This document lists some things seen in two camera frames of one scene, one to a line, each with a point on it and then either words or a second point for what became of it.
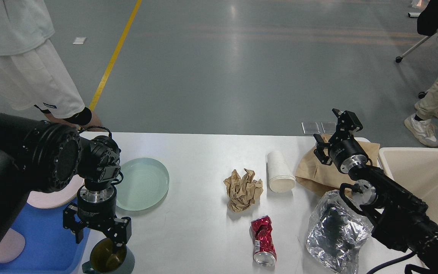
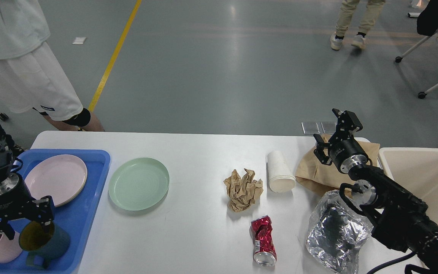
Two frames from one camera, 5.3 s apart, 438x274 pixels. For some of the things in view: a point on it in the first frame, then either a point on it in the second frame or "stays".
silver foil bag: x=337 y=232 stays
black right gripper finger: x=347 y=123 stays
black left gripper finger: x=120 y=232 → x=45 y=211
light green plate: x=145 y=182 stays
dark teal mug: x=103 y=260 → x=42 y=243
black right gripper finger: x=319 y=152 stays
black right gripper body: x=345 y=152 stays
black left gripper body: x=96 y=209 → x=5 y=195
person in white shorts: x=16 y=72 stays
